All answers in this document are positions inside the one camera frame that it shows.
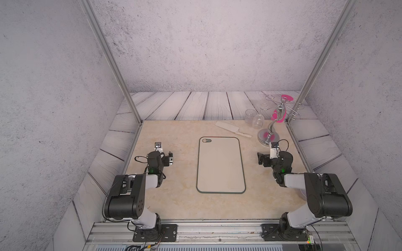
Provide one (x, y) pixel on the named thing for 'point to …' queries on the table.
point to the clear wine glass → (258, 121)
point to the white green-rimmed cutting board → (220, 168)
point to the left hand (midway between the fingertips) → (163, 151)
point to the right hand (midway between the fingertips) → (268, 151)
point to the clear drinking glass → (249, 113)
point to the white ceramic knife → (232, 128)
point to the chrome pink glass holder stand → (284, 111)
